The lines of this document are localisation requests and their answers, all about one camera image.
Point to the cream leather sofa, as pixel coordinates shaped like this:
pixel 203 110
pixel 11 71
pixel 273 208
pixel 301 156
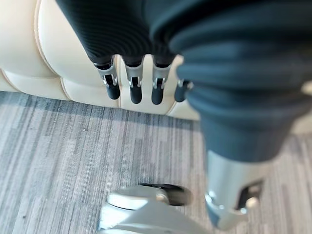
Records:
pixel 26 48

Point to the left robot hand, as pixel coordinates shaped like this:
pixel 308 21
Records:
pixel 219 73

